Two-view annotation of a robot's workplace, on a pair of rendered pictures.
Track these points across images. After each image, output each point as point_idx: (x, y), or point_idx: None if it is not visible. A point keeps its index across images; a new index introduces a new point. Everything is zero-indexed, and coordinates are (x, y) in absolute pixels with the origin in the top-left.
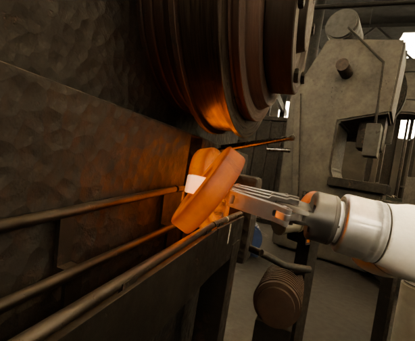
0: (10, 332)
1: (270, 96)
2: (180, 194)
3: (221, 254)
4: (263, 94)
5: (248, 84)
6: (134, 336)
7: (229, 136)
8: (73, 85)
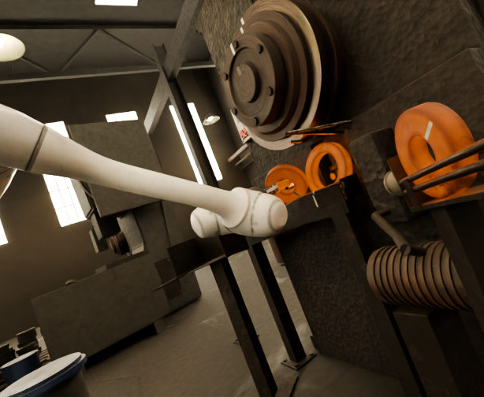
0: None
1: (279, 117)
2: (322, 179)
3: (312, 213)
4: (269, 131)
5: (267, 134)
6: None
7: (426, 54)
8: (281, 161)
